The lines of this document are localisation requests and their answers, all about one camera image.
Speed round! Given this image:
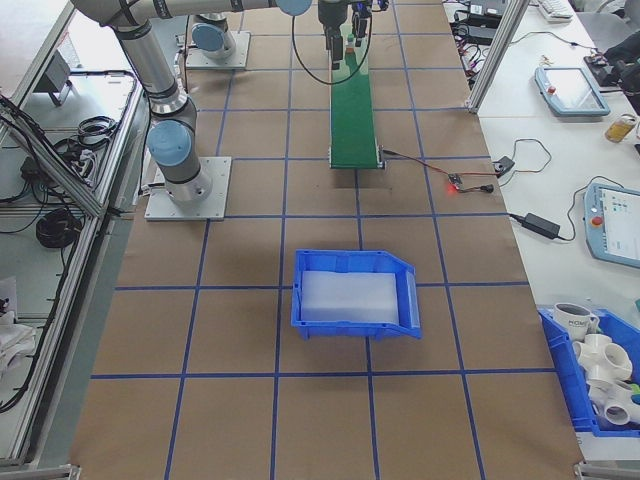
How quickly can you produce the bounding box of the green belt conveyor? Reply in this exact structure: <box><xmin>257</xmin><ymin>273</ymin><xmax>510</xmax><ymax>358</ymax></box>
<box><xmin>327</xmin><ymin>29</ymin><xmax>388</xmax><ymax>172</ymax></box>

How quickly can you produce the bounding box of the black laptop charger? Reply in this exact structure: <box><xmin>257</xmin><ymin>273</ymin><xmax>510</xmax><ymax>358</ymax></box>
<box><xmin>460</xmin><ymin>23</ymin><xmax>497</xmax><ymax>45</ymax></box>
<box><xmin>467</xmin><ymin>0</ymin><xmax>507</xmax><ymax>17</ymax></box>

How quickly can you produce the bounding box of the white keyboard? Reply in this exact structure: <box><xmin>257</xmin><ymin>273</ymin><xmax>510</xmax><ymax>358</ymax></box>
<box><xmin>538</xmin><ymin>0</ymin><xmax>575</xmax><ymax>24</ymax></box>

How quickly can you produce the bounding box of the blue open-front plastic bin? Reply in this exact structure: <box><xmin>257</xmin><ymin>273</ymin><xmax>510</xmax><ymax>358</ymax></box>
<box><xmin>290</xmin><ymin>248</ymin><xmax>424</xmax><ymax>342</ymax></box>

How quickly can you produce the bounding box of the grey teach pendant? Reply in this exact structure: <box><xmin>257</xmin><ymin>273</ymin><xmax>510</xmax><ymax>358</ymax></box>
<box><xmin>578</xmin><ymin>180</ymin><xmax>640</xmax><ymax>267</ymax></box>
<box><xmin>533</xmin><ymin>65</ymin><xmax>612</xmax><ymax>119</ymax></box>

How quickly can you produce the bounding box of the white foam block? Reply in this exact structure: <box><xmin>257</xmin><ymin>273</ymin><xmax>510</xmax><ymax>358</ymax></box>
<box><xmin>298</xmin><ymin>269</ymin><xmax>402</xmax><ymax>325</ymax></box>

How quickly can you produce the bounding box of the black power brick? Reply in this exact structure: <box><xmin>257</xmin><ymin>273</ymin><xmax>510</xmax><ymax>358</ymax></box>
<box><xmin>521</xmin><ymin>211</ymin><xmax>562</xmax><ymax>239</ymax></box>

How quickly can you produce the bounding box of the bottle with yellow liquid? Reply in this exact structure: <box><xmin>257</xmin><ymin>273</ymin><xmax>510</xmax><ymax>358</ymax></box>
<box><xmin>603</xmin><ymin>112</ymin><xmax>638</xmax><ymax>145</ymax></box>

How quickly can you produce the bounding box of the grey metal box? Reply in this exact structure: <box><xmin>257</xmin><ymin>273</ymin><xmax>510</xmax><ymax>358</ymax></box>
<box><xmin>31</xmin><ymin>49</ymin><xmax>77</xmax><ymax>107</ymax></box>

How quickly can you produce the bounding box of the white printed mug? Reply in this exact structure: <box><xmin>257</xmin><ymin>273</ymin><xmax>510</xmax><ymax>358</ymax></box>
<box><xmin>552</xmin><ymin>301</ymin><xmax>601</xmax><ymax>342</ymax></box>

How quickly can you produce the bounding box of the large blue storage bin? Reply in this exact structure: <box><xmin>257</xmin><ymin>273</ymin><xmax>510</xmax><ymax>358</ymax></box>
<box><xmin>537</xmin><ymin>305</ymin><xmax>640</xmax><ymax>439</ymax></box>

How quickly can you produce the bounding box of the white PVC pipe fitting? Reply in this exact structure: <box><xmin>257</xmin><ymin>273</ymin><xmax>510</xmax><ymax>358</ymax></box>
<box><xmin>585</xmin><ymin>378</ymin><xmax>640</xmax><ymax>427</ymax></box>
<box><xmin>571</xmin><ymin>332</ymin><xmax>634</xmax><ymax>382</ymax></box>

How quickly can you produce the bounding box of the white cloth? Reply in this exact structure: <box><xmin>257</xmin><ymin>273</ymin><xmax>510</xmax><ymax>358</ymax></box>
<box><xmin>0</xmin><ymin>273</ymin><xmax>37</xmax><ymax>362</ymax></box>

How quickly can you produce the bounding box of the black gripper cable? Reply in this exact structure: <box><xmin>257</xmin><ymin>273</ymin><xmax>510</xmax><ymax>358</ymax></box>
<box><xmin>290</xmin><ymin>12</ymin><xmax>374</xmax><ymax>86</ymax></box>

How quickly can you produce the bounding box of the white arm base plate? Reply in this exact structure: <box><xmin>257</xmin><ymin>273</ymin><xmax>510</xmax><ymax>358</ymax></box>
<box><xmin>143</xmin><ymin>155</ymin><xmax>234</xmax><ymax>222</ymax></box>
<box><xmin>183</xmin><ymin>30</ymin><xmax>252</xmax><ymax>72</ymax></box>

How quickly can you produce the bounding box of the aluminium profile post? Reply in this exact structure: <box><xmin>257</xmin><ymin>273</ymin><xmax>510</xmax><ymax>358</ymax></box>
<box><xmin>466</xmin><ymin>0</ymin><xmax>530</xmax><ymax>115</ymax></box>

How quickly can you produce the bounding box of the red black power cable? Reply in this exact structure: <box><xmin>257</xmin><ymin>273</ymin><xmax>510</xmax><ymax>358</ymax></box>
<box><xmin>382</xmin><ymin>146</ymin><xmax>454</xmax><ymax>177</ymax></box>

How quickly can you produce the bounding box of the thin looped wire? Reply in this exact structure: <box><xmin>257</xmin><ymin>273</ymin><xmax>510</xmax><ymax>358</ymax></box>
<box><xmin>499</xmin><ymin>138</ymin><xmax>552</xmax><ymax>187</ymax></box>

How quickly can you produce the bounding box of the black cable bundle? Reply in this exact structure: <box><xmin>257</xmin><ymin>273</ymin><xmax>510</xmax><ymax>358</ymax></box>
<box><xmin>74</xmin><ymin>114</ymin><xmax>125</xmax><ymax>151</ymax></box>

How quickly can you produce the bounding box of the coiled black cable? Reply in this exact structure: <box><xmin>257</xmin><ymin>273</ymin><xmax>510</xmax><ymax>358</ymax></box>
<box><xmin>35</xmin><ymin>206</ymin><xmax>84</xmax><ymax>250</ymax></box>

